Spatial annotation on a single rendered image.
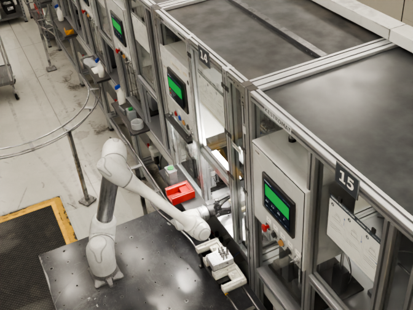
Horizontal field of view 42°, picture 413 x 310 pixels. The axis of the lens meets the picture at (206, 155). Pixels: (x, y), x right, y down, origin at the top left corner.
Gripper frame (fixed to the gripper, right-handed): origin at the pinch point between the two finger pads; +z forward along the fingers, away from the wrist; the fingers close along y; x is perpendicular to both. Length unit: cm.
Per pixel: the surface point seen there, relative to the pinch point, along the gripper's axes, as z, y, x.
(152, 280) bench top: -62, -33, -4
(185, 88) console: -15, 70, 26
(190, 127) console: -14, 44, 26
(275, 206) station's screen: -17, 58, -71
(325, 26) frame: 53, 100, -7
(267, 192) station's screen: -17, 62, -64
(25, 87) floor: -76, -99, 420
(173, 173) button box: -23.4, 1.2, 43.2
